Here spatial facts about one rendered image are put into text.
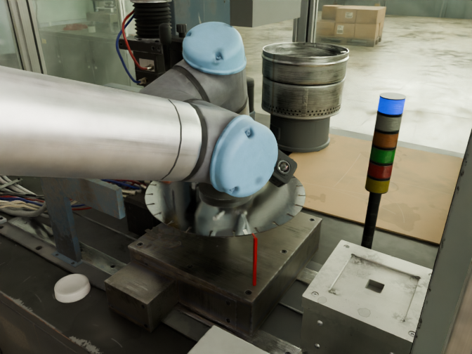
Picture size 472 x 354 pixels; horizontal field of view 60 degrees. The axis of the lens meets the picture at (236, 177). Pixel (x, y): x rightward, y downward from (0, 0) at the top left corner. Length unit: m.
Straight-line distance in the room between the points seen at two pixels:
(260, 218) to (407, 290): 0.27
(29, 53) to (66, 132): 1.59
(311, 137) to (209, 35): 1.04
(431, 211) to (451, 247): 0.81
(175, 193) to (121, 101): 0.54
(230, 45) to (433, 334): 0.41
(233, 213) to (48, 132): 0.53
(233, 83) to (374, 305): 0.40
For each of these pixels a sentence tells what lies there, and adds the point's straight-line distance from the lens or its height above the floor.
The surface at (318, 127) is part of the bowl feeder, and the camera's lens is 1.52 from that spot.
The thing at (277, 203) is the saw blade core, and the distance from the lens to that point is 0.82.
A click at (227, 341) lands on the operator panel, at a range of 0.62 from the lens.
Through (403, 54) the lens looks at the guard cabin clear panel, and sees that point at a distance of 1.75.
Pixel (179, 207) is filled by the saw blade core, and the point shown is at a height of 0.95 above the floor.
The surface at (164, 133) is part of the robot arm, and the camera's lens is 0.34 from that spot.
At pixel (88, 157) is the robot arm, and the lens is 0.32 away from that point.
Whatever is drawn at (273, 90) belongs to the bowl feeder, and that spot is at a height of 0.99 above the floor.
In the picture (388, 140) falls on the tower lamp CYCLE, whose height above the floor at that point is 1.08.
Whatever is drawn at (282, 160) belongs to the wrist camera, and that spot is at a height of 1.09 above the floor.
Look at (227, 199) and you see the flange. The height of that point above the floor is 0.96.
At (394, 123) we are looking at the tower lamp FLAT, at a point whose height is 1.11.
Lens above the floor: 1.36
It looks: 27 degrees down
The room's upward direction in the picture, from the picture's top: straight up
